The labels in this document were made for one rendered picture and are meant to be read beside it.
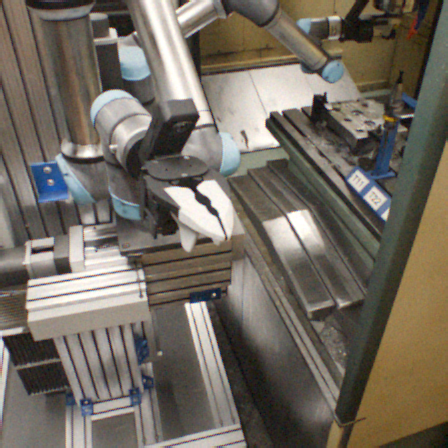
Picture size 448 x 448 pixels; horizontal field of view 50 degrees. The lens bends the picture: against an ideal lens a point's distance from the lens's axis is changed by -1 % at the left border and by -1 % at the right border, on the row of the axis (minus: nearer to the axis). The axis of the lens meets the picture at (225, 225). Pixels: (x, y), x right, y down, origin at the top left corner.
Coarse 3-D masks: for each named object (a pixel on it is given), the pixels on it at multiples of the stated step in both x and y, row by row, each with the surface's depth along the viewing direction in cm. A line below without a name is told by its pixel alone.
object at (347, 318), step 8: (360, 304) 158; (336, 312) 158; (344, 312) 154; (352, 312) 153; (360, 312) 153; (336, 320) 159; (344, 320) 154; (352, 320) 149; (344, 328) 155; (352, 328) 149; (352, 336) 150; (352, 344) 151
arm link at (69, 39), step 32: (32, 0) 76; (64, 0) 76; (96, 0) 82; (64, 32) 80; (64, 64) 84; (96, 64) 87; (64, 96) 88; (96, 96) 90; (64, 128) 94; (64, 160) 97; (96, 160) 95; (96, 192) 99
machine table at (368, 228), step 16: (272, 112) 221; (288, 112) 221; (304, 112) 223; (272, 128) 217; (288, 128) 209; (288, 144) 204; (304, 144) 198; (400, 144) 198; (304, 160) 194; (320, 160) 188; (336, 160) 188; (368, 160) 188; (400, 160) 188; (320, 176) 185; (336, 176) 179; (320, 192) 184; (336, 192) 176; (352, 192) 171; (336, 208) 174; (352, 208) 167; (368, 208) 164; (352, 224) 165; (368, 224) 159; (368, 240) 157
